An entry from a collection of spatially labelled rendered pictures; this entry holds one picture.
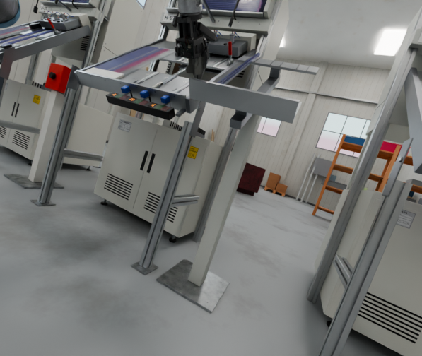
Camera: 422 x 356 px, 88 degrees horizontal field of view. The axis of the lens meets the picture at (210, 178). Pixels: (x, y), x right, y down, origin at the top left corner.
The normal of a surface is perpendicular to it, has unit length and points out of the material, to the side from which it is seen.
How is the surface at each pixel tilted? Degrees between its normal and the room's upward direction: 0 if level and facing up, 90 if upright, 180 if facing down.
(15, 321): 0
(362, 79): 90
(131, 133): 90
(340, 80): 90
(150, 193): 90
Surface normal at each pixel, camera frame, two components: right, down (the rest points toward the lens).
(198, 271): -0.34, -0.03
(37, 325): 0.32, -0.94
